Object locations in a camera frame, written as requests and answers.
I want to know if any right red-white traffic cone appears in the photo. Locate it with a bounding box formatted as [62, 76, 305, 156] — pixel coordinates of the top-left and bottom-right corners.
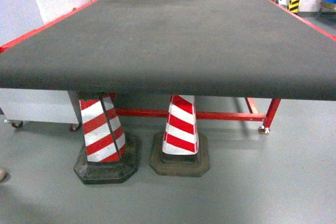
[150, 95, 210, 177]

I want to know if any red-white traffic cone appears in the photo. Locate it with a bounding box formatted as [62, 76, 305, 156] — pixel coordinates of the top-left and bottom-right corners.
[150, 95, 210, 177]
[73, 93, 142, 185]

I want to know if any left red-white traffic cone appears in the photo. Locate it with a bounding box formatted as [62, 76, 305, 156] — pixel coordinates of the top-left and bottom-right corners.
[73, 93, 142, 185]

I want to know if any white wheeled cabinet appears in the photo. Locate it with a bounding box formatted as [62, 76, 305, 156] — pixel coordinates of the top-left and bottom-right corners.
[1, 88, 82, 132]

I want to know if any yellow-black traffic cone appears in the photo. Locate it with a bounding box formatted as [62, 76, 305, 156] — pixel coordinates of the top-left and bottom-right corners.
[287, 0, 300, 14]

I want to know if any red metal table frame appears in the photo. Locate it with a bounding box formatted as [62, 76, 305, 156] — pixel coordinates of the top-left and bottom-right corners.
[1, 0, 335, 133]

